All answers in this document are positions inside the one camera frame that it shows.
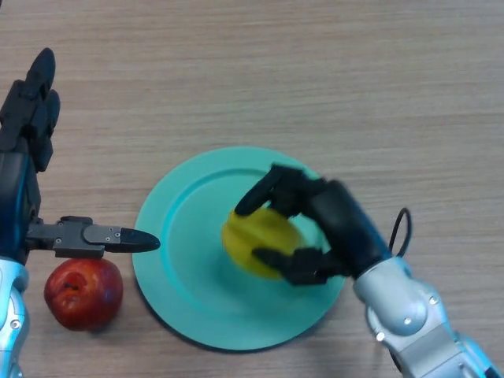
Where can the yellow starfruit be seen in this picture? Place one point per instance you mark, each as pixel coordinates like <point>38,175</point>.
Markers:
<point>260,236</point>

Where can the green round plate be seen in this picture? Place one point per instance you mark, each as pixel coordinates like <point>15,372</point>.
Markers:
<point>189,275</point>

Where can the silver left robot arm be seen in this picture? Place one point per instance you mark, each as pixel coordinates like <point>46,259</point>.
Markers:
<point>10,303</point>

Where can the red apple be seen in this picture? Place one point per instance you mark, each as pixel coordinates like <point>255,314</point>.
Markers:
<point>84,295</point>

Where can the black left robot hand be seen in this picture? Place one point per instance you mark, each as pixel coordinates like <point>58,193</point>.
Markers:
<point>15,189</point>

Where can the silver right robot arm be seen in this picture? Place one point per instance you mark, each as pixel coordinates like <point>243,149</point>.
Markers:
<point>401,299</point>

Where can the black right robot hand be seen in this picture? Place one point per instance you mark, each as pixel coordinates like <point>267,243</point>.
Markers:
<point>346,224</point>

